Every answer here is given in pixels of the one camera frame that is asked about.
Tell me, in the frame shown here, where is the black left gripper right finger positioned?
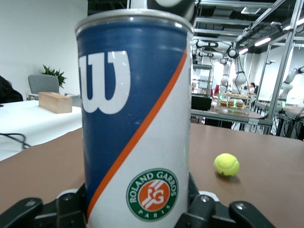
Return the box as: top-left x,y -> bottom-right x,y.
175,173 -> 276,228

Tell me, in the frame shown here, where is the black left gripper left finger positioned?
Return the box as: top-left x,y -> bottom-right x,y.
0,182 -> 88,228

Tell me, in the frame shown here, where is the yellow-green tennis ball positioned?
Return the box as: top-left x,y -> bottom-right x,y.
213,152 -> 240,178

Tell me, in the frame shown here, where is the blue white tennis ball can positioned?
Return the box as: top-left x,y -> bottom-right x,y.
74,9 -> 195,226

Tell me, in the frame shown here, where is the white tablecloth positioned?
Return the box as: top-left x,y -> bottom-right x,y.
0,99 -> 83,162

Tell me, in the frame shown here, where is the light wooden box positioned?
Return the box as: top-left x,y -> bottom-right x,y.
38,92 -> 73,114

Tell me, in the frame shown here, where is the clear rack with breads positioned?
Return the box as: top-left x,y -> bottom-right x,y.
216,92 -> 252,116

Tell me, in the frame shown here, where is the grey office chair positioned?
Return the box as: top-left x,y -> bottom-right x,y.
26,74 -> 60,100

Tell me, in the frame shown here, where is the dark jacket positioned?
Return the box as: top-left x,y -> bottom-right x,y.
0,75 -> 24,105

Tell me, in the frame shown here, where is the seated background person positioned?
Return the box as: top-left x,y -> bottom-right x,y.
246,82 -> 257,95

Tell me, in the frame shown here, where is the green potted plant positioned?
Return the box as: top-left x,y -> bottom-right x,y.
42,64 -> 67,88

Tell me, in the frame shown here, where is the black cable on tablecloth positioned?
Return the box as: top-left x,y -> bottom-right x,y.
0,132 -> 32,150

